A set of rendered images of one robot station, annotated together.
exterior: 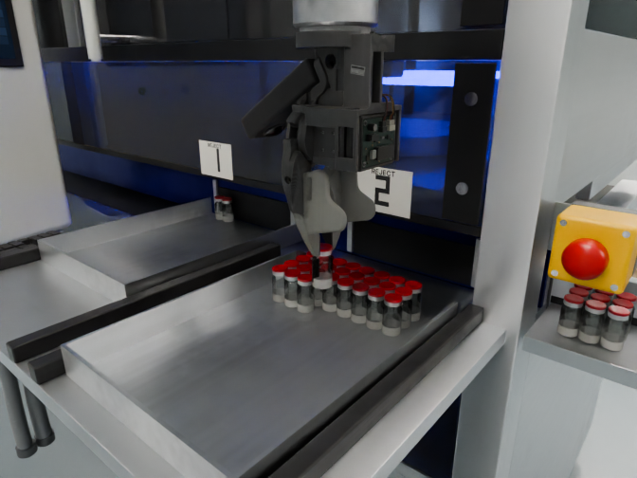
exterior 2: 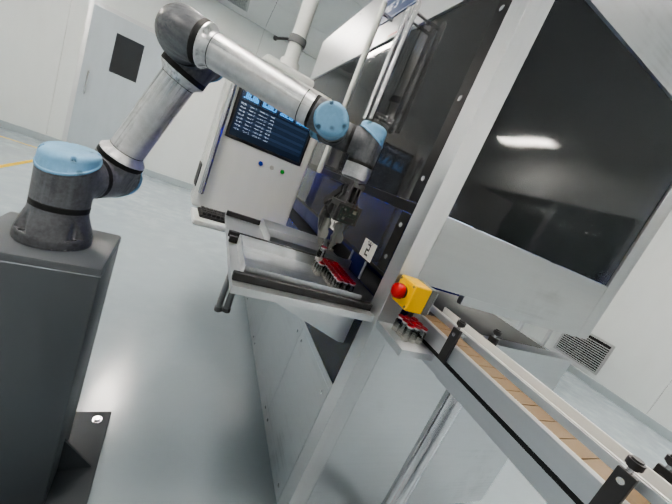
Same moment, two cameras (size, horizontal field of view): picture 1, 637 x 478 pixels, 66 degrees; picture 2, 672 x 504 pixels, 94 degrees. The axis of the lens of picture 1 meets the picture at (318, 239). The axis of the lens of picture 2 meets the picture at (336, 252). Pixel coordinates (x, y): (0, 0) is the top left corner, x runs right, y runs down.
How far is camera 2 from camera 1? 0.53 m
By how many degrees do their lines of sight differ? 25
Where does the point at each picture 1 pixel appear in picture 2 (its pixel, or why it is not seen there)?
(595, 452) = not seen: outside the picture
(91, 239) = (278, 228)
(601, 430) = not seen: outside the picture
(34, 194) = (277, 211)
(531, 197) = (400, 266)
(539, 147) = (408, 248)
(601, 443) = not seen: outside the picture
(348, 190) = (339, 231)
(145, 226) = (299, 235)
